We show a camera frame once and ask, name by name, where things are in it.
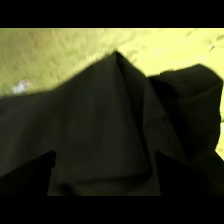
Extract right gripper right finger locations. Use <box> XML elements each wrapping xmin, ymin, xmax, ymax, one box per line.
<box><xmin>155</xmin><ymin>150</ymin><xmax>224</xmax><ymax>197</ymax></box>

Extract black garment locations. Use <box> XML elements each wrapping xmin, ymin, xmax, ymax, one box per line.
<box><xmin>0</xmin><ymin>49</ymin><xmax>224</xmax><ymax>197</ymax></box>

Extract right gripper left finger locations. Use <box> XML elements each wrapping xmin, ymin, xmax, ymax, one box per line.
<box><xmin>0</xmin><ymin>150</ymin><xmax>57</xmax><ymax>197</ymax></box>

